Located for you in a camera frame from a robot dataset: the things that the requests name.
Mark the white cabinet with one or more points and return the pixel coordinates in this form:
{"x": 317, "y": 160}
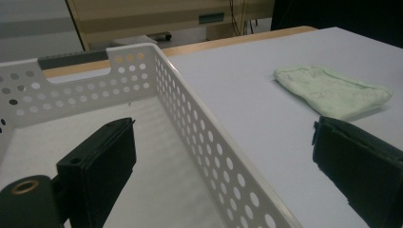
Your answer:
{"x": 31, "y": 25}

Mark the light green cloth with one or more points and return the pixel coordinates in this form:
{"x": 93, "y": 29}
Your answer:
{"x": 332, "y": 91}

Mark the light wooden desk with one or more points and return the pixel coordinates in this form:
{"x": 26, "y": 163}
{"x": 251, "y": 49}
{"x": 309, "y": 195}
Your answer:
{"x": 142, "y": 19}

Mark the dark curtain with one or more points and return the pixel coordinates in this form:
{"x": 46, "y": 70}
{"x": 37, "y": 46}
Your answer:
{"x": 342, "y": 15}

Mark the black caster base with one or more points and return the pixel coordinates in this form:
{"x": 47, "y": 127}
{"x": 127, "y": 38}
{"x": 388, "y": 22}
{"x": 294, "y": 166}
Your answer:
{"x": 161, "y": 35}

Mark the white table sheet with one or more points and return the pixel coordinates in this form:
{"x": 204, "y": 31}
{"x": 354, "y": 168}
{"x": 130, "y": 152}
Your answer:
{"x": 253, "y": 110}

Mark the wooden table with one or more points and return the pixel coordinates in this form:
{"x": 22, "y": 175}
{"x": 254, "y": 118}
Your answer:
{"x": 221, "y": 42}

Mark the white perforated plastic basket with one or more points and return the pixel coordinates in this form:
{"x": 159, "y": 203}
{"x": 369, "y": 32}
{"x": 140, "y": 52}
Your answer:
{"x": 177, "y": 104}

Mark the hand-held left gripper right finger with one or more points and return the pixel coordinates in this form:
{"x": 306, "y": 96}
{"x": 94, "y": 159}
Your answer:
{"x": 364, "y": 164}

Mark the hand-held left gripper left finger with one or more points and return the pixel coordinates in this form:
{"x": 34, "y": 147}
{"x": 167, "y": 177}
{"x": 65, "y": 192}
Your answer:
{"x": 98, "y": 164}

